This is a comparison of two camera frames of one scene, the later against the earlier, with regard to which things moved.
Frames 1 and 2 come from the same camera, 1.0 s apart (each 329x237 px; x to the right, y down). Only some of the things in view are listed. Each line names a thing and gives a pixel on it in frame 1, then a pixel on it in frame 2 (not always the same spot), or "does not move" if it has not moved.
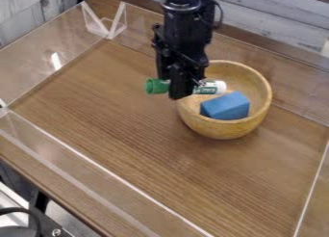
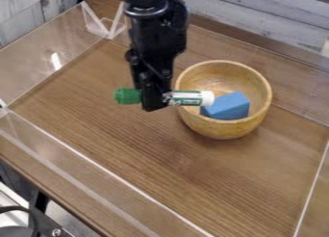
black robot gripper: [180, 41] → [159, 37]
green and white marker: [157, 86] → [181, 98]
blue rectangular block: [232, 106] does not move
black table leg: [41, 201] does not move
